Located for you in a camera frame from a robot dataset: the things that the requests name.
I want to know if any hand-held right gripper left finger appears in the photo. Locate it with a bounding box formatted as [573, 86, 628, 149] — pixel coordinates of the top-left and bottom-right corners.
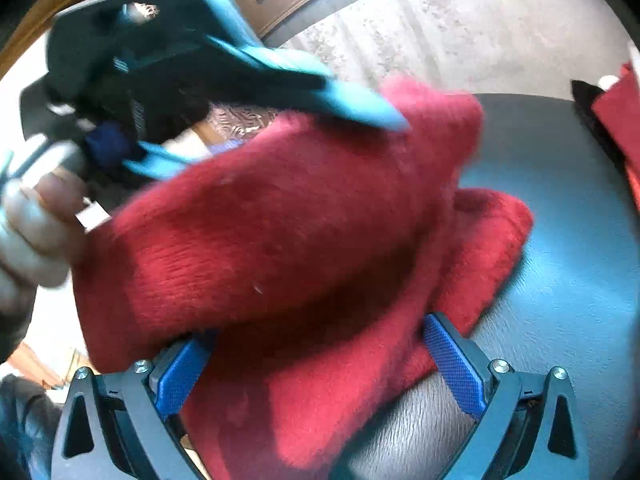
[50, 337, 213, 480]

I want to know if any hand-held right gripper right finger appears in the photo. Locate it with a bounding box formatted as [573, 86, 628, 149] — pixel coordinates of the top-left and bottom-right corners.
[424, 311, 591, 480]

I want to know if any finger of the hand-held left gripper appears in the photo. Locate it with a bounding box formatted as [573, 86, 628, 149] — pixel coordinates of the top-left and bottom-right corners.
[192, 0, 412, 134]
[122, 140, 247, 182]

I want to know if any red fuzzy knit sweater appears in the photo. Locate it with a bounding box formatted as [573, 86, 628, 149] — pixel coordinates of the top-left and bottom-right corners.
[70, 75, 536, 480]

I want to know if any person's left hand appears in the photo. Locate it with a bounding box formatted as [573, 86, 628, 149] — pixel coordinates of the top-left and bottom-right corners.
[0, 172, 97, 312]

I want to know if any brown patterned curtain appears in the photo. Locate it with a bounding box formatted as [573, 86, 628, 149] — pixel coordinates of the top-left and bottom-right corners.
[112, 0, 282, 142]

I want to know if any person's dark clothing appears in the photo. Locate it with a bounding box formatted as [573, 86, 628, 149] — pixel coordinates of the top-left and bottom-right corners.
[0, 374, 65, 480]

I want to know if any black garment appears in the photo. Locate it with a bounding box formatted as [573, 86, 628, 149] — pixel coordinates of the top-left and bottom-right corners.
[571, 79, 640, 171]

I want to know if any red ribbed knit sweater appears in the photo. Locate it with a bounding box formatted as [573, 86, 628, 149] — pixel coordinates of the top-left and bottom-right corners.
[591, 61, 640, 208]

